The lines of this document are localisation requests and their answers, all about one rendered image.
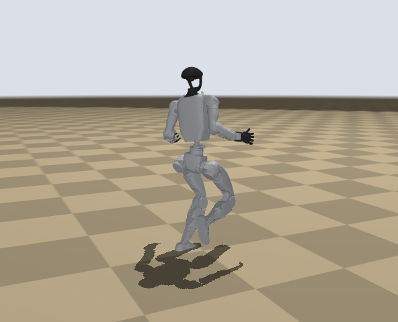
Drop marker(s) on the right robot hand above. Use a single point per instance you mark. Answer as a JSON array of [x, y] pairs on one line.
[[246, 137]]

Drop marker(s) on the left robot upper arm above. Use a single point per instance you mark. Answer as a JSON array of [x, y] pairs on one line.
[[169, 132]]

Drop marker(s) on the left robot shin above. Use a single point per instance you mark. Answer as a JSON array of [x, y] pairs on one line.
[[191, 224]]

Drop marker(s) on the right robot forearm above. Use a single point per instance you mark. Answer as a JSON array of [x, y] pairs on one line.
[[226, 133]]

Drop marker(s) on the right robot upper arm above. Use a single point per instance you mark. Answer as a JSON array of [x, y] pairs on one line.
[[212, 104]]

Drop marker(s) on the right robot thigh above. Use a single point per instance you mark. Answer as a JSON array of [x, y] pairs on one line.
[[215, 172]]

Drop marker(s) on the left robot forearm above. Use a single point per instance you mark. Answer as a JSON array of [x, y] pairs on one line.
[[169, 140]]

